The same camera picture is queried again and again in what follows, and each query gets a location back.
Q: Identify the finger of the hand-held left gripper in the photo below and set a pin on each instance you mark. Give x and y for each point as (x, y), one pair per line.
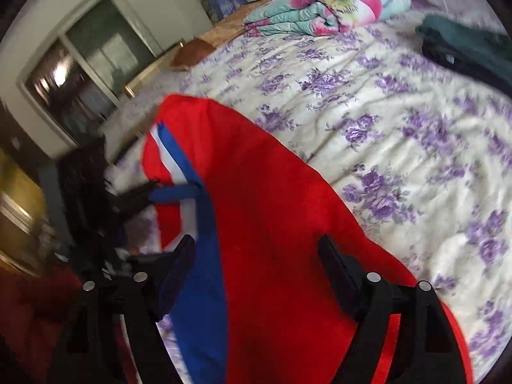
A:
(172, 193)

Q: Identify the folded floral quilt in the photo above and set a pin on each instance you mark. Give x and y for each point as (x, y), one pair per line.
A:
(328, 8)

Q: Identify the folded dark green pants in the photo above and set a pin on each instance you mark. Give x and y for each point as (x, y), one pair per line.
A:
(468, 40)

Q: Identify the red pants with blue stripe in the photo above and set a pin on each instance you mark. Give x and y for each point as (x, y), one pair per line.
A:
(272, 228)

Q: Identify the folded black pants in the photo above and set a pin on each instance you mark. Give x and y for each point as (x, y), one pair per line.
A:
(460, 66)

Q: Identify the glass window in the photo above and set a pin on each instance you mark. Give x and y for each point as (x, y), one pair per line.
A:
(88, 64)

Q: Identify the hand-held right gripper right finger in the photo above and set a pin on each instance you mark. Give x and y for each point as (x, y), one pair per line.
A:
(340, 276)

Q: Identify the dark red cloth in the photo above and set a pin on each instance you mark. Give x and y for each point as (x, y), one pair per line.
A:
(32, 328)

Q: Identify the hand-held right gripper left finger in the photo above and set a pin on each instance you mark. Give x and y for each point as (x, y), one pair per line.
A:
(178, 274)

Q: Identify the wooden furniture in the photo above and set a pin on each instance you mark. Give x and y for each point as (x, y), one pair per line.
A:
(20, 208)

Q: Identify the brown cushion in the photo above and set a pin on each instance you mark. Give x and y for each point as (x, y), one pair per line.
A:
(216, 40)

